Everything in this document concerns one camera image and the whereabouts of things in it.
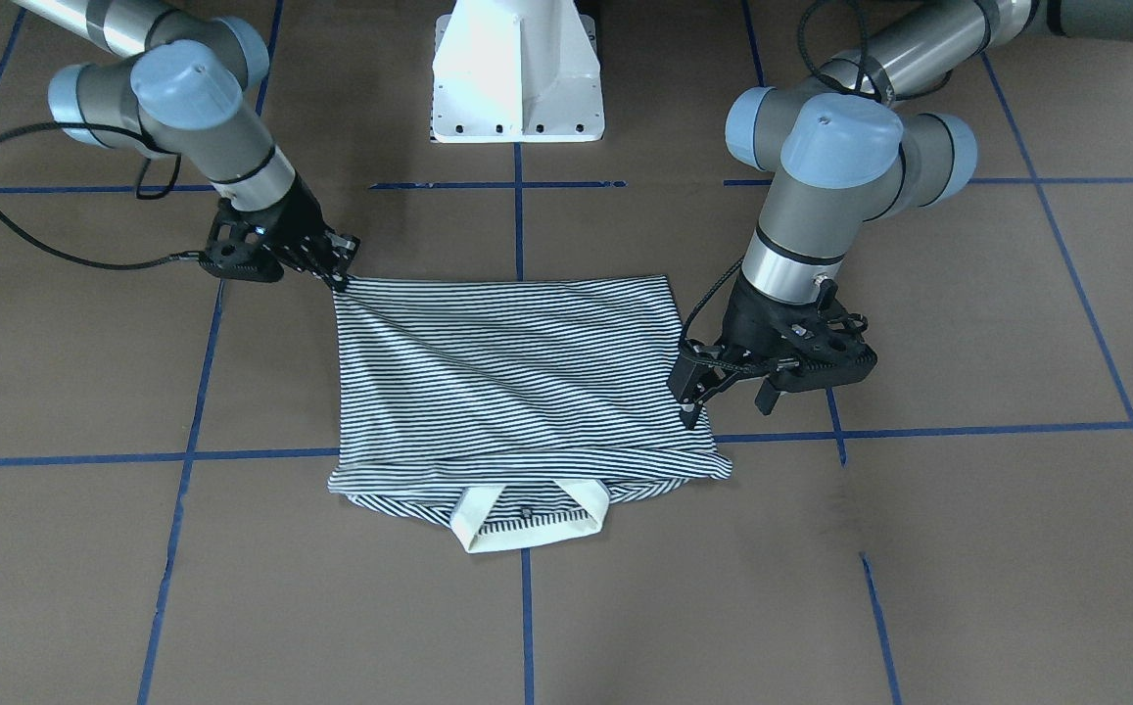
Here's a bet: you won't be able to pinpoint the navy white striped polo shirt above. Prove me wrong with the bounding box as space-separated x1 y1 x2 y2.
327 275 732 553

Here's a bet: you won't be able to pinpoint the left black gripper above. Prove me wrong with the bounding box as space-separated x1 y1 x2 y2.
668 269 876 430

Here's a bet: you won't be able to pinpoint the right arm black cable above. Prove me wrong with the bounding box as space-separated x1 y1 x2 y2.
0 122 224 272

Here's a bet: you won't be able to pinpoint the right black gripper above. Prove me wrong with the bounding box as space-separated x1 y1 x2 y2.
201 176 361 294

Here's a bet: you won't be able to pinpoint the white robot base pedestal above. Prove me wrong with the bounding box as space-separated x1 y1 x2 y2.
429 1 606 144

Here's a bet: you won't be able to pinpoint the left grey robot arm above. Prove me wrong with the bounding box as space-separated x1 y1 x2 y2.
668 1 1133 428

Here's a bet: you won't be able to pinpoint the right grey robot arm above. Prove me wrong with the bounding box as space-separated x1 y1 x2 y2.
22 1 359 294

